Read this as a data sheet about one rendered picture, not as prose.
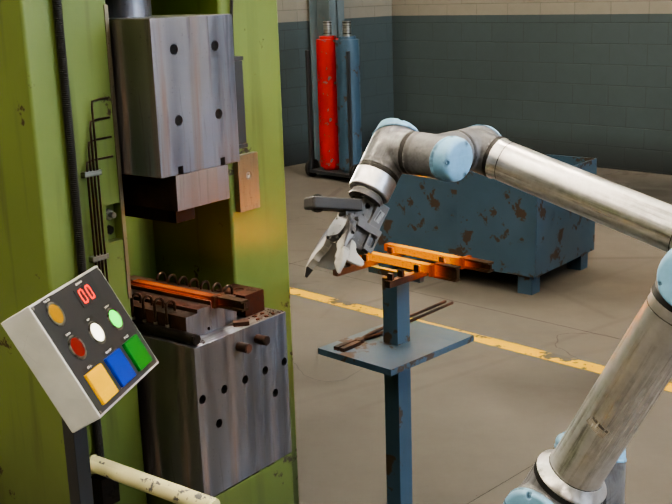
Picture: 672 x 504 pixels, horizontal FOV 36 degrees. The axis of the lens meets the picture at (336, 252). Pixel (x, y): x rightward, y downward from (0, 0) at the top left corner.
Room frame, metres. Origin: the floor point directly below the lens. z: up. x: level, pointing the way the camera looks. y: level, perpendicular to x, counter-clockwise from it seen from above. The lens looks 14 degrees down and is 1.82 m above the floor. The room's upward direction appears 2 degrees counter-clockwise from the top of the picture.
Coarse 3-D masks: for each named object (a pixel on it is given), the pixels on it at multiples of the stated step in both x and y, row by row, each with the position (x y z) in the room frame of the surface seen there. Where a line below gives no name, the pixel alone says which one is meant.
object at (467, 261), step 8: (384, 248) 3.26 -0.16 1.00; (400, 248) 3.21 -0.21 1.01; (408, 248) 3.19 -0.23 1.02; (416, 248) 3.19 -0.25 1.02; (416, 256) 3.17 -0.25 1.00; (424, 256) 3.14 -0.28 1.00; (432, 256) 3.12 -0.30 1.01; (448, 256) 3.08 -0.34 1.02; (456, 256) 3.07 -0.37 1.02; (464, 256) 3.05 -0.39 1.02; (456, 264) 3.05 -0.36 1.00; (464, 264) 3.03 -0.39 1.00; (472, 264) 3.02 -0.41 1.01; (480, 264) 3.00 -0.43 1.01; (488, 264) 2.97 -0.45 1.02; (488, 272) 2.97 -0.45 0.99
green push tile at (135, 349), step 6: (132, 336) 2.33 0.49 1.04; (126, 342) 2.29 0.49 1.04; (132, 342) 2.31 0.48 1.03; (138, 342) 2.34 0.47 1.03; (126, 348) 2.28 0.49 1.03; (132, 348) 2.30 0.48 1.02; (138, 348) 2.32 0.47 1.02; (144, 348) 2.34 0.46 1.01; (132, 354) 2.28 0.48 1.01; (138, 354) 2.30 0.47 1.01; (144, 354) 2.33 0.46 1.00; (132, 360) 2.28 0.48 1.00; (138, 360) 2.29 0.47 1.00; (144, 360) 2.31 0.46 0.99; (150, 360) 2.33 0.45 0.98; (138, 366) 2.28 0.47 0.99; (144, 366) 2.30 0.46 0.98
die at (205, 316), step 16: (144, 288) 2.90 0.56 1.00; (192, 288) 2.90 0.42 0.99; (160, 304) 2.78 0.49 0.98; (176, 304) 2.75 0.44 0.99; (192, 304) 2.75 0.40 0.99; (208, 304) 2.74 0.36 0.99; (160, 320) 2.72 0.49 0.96; (176, 320) 2.68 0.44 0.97; (192, 320) 2.68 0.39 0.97; (208, 320) 2.73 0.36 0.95; (224, 320) 2.78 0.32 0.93
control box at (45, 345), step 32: (64, 288) 2.23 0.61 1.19; (96, 288) 2.34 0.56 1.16; (32, 320) 2.07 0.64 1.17; (64, 320) 2.15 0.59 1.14; (96, 320) 2.26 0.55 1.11; (128, 320) 2.37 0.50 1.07; (32, 352) 2.08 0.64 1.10; (64, 352) 2.08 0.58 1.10; (96, 352) 2.18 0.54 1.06; (64, 384) 2.06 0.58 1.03; (128, 384) 2.21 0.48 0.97; (64, 416) 2.06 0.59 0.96; (96, 416) 2.05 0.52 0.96
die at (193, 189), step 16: (128, 176) 2.77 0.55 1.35; (176, 176) 2.66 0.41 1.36; (192, 176) 2.71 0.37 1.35; (208, 176) 2.76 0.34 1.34; (224, 176) 2.81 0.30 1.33; (128, 192) 2.77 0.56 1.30; (144, 192) 2.74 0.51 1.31; (160, 192) 2.70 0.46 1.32; (176, 192) 2.66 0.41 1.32; (192, 192) 2.71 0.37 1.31; (208, 192) 2.75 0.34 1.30; (224, 192) 2.80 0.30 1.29; (160, 208) 2.70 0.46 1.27; (176, 208) 2.66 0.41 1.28
